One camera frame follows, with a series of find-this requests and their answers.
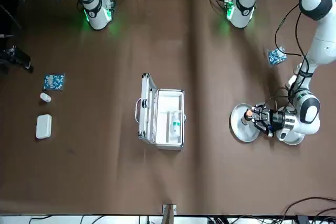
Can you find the brown iodophor bottle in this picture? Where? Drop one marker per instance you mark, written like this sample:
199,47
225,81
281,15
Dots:
247,117

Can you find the aluminium frame post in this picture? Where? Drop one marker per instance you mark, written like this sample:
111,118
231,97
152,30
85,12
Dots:
169,213

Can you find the clear bottle green label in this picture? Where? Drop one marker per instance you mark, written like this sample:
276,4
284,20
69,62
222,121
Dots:
175,125

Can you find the silver aluminium medical case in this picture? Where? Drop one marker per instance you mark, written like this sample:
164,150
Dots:
168,98

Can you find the gray round plate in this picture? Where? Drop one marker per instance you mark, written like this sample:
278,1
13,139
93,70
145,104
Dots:
241,134

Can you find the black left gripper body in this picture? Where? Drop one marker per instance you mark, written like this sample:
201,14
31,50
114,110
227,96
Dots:
277,119

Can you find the blue capsule bag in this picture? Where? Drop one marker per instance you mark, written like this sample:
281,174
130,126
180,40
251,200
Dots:
275,56
54,81

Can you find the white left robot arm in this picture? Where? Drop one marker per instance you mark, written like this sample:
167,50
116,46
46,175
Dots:
325,43

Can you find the white round plate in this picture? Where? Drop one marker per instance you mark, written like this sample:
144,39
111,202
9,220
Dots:
296,138

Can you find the white plastic box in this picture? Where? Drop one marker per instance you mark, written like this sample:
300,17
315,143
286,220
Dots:
43,127
291,81

